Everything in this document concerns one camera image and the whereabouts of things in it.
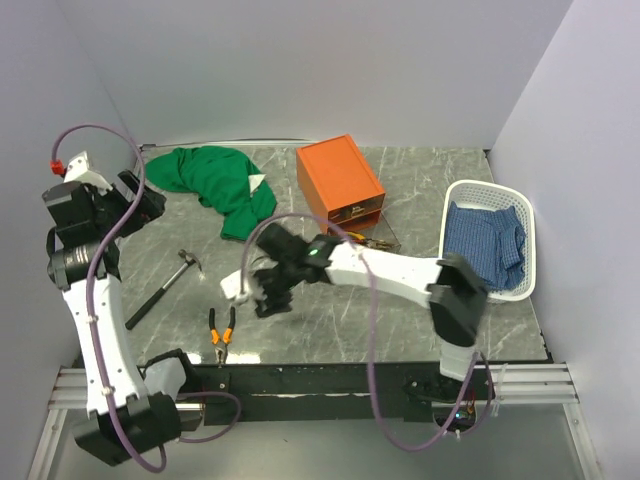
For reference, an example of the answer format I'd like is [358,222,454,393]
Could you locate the blue checked cloth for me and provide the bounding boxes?
[443,202,527,292]

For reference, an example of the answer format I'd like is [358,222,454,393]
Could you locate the white perforated basket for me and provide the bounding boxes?
[439,180,536,302]

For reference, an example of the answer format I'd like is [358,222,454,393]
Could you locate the orange drawer box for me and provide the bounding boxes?
[296,134,386,231]

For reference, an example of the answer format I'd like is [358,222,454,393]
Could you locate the yellow black long-nose pliers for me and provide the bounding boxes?
[347,231,395,251]

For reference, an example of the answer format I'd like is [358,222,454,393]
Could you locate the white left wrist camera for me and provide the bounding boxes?
[49,151,113,191]

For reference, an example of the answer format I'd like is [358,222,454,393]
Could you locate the orange black small pliers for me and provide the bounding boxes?
[208,306,236,367]

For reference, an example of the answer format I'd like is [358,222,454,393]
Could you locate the green cloth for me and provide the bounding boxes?
[146,146,277,242]

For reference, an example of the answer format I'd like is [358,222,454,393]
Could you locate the clear drawer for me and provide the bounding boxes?
[347,214,401,254]
[327,195,384,223]

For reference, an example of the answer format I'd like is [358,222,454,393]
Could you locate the black handled hammer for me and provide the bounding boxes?
[125,249,202,331]

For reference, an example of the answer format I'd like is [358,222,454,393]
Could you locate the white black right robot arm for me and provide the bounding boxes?
[248,224,488,399]

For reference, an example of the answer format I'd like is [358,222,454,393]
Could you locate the clear bottom drawer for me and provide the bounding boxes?
[347,214,401,254]

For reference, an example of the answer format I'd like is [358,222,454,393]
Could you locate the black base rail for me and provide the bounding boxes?
[49,362,581,431]

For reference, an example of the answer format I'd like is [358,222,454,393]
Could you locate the clear top drawer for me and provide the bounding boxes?
[327,195,384,223]

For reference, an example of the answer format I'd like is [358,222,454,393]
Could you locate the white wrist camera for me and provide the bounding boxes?
[220,270,266,304]
[49,151,113,191]

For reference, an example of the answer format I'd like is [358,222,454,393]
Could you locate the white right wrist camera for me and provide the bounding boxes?
[220,270,266,304]

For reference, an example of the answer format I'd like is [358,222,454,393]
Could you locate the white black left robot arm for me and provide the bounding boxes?
[42,170,201,466]

